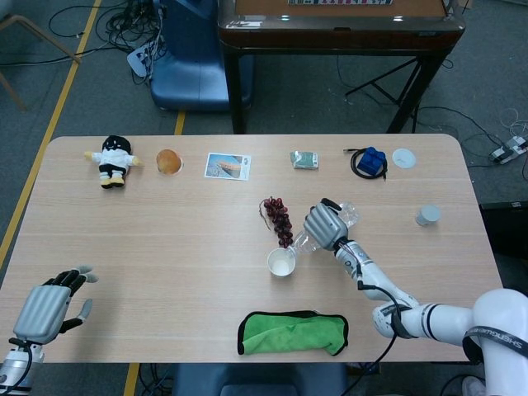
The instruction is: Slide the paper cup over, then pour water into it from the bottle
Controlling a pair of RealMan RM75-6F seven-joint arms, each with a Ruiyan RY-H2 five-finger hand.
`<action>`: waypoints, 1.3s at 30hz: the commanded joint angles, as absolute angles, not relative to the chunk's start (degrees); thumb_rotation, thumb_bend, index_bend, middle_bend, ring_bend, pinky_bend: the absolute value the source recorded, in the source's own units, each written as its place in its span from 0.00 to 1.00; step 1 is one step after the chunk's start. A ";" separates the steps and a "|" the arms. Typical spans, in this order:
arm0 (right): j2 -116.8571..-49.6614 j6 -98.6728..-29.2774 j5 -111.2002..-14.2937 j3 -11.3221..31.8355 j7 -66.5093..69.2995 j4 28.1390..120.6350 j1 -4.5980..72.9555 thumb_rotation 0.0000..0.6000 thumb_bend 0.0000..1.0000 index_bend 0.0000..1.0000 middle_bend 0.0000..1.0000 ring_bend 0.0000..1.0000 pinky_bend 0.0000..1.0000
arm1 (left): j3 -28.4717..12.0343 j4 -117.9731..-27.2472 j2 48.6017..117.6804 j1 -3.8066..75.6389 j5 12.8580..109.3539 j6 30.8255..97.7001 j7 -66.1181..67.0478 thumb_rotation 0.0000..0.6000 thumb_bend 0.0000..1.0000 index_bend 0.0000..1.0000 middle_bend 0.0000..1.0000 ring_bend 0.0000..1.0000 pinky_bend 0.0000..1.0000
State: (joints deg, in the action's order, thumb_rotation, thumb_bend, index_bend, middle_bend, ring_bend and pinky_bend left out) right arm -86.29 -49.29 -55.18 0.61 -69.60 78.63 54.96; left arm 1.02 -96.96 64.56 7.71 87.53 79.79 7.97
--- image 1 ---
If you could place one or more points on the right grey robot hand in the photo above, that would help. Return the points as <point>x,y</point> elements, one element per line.
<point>326,227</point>

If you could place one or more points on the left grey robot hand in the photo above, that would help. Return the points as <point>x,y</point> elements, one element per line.
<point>41,311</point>

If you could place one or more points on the clear plastic water bottle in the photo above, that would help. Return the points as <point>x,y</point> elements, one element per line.
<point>305,243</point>

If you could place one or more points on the white paper cup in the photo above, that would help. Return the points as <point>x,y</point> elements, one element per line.
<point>281,264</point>

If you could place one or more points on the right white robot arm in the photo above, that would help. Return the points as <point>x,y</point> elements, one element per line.
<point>425,317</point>

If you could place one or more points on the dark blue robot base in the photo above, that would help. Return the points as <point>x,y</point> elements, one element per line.
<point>255,379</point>

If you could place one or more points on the small grey white cup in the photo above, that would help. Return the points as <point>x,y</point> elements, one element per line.
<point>428,215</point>

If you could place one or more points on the red grape bunch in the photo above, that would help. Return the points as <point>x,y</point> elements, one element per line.
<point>280,224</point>

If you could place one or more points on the green tissue pack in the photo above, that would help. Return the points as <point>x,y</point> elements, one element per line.
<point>304,161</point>

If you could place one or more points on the blue toy block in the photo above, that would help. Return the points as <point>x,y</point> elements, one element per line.
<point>371,161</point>

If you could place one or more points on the white round lid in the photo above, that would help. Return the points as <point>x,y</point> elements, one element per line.
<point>404,158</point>

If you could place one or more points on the green cloth with black edge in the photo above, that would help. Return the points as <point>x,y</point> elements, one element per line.
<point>288,336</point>

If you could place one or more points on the photo postcard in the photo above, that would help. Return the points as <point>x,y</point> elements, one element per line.
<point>227,166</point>

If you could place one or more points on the black metal stand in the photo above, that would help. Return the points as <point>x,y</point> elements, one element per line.
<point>387,88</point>

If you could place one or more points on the black and white plush doll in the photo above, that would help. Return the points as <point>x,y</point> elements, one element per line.
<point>112,161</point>

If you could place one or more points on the orange round bun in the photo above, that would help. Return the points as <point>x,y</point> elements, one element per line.
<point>168,161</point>

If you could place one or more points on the black box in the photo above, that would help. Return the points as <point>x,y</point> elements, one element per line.
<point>507,227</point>

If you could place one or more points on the brown mahjong table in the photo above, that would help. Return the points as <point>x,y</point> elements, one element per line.
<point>338,37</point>

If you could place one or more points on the grey floor power strip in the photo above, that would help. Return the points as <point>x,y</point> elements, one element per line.
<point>507,150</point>

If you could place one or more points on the blue machine base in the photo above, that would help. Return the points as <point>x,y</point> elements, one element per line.
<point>189,62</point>

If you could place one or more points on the grey shoe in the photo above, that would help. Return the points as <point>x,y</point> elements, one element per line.
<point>473,387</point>

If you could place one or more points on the white power strip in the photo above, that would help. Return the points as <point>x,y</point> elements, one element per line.
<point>138,62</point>

